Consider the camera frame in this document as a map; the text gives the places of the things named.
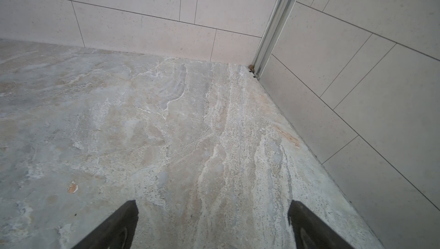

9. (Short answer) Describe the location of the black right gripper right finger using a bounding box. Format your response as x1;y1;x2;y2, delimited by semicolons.
288;200;353;249

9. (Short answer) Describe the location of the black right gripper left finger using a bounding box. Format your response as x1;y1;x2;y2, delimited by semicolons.
73;200;139;249

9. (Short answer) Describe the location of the aluminium corner profile right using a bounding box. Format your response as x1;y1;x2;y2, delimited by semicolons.
249;0;296;79

